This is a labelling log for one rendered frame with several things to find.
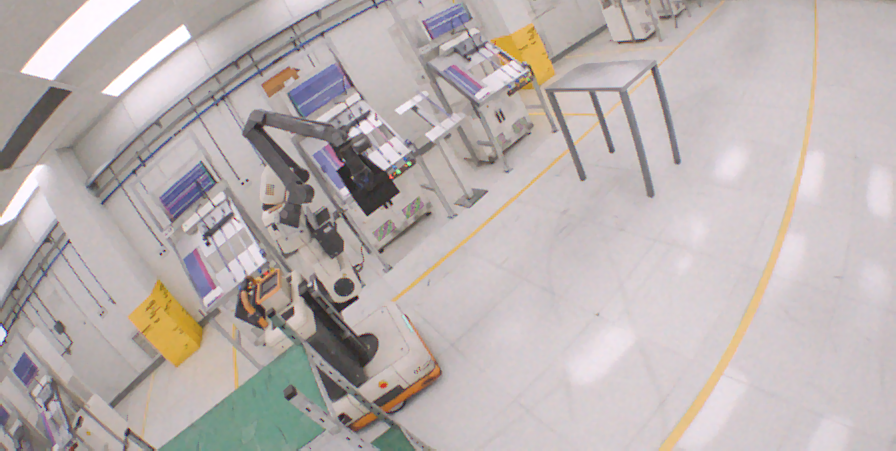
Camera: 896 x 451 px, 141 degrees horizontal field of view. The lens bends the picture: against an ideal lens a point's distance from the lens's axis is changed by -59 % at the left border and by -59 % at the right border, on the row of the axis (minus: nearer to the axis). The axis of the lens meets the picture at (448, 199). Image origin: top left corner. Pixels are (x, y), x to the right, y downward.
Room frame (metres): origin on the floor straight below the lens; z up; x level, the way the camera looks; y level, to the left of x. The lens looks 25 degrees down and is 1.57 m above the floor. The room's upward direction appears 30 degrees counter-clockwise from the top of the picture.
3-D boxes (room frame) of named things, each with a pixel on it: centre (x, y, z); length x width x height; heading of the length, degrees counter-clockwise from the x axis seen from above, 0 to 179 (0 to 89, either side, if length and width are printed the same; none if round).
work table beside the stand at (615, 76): (2.21, -1.29, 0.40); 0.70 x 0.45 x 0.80; 17
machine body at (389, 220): (3.51, 0.59, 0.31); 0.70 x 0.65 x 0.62; 110
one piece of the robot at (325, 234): (1.69, 0.59, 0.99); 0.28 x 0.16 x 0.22; 13
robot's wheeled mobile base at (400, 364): (1.63, 0.87, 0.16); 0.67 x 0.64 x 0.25; 103
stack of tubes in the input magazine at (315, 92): (3.41, 0.50, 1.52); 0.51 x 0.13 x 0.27; 110
